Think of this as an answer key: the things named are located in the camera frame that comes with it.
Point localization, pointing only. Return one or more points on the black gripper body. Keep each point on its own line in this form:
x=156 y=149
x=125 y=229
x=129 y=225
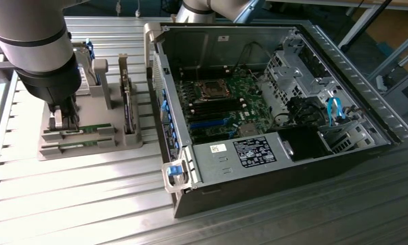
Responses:
x=50 y=84

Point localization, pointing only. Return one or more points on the green RAM stick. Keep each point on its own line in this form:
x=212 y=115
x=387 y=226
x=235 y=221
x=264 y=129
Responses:
x=93 y=127
x=77 y=144

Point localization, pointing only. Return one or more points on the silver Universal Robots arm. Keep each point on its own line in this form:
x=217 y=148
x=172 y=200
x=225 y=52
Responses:
x=30 y=23

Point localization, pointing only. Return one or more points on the black RAM slot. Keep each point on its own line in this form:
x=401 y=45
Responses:
x=204 y=71
x=219 y=108
x=204 y=68
x=215 y=102
x=205 y=74
x=217 y=105
x=221 y=111

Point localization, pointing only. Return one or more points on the hard disk with blue carrier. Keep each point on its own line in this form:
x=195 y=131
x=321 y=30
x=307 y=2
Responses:
x=86 y=74

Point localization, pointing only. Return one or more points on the grey parts rack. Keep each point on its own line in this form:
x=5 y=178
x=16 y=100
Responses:
x=88 y=153

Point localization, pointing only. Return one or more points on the graphics card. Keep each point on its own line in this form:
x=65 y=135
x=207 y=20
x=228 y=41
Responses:
x=129 y=102

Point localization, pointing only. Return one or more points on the blue expansion slot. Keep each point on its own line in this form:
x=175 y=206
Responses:
x=208 y=123

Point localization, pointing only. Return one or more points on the CPU socket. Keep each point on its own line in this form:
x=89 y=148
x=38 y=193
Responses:
x=213 y=89

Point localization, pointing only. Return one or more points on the grey power supply unit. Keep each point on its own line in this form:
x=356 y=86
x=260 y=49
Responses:
x=217 y=163

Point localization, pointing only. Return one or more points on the green motherboard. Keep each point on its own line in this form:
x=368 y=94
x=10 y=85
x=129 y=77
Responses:
x=241 y=112

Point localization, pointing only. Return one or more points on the silver chipset heatsink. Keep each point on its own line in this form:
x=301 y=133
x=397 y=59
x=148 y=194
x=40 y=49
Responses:
x=253 y=130

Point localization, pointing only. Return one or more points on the black open PC case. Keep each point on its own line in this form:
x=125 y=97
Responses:
x=257 y=189

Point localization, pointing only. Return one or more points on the metal disk bay cage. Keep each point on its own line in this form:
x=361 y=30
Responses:
x=292 y=74

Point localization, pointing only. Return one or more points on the black pole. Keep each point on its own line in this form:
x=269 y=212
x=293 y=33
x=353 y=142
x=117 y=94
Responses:
x=367 y=24

